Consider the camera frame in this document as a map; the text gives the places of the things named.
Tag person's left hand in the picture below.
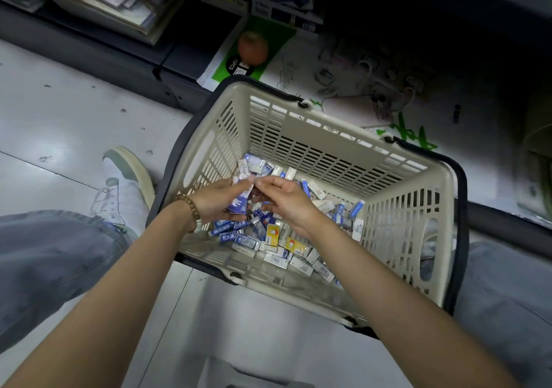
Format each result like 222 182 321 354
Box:
188 176 256 225

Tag person's right hand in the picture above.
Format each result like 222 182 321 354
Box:
251 176 322 239

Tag blue white eraser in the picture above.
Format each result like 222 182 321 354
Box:
227 184 256 216

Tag person's left forearm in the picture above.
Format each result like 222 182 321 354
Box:
0 200 202 388

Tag person's right forearm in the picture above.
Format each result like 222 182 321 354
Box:
298 216 523 388

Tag pile of small packaged erasers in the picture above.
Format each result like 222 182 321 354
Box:
209 153 367 290

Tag beige plastic shopping basket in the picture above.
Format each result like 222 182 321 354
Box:
166 81 456 329

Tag white green sneaker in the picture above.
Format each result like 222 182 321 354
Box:
90 146 156 238

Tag dark metal shelf base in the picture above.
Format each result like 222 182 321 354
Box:
0 1 244 113

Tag blue white carton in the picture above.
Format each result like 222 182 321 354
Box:
250 0 325 34

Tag person's left leg grey jeans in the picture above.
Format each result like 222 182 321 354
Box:
0 210 139 355

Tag person's leg grey jeans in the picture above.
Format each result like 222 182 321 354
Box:
0 210 139 355
452 241 552 388

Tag stack of paper booklets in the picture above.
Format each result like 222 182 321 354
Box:
47 0 187 46

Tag white cardboard box apple print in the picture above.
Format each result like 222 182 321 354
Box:
196 15 552 229

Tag person's right leg grey jeans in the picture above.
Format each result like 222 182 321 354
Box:
452 241 552 388

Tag brown wooden bead bracelet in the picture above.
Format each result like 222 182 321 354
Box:
175 194 203 234

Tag dark basket handle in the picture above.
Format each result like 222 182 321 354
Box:
343 135 469 341
146 75 312 286

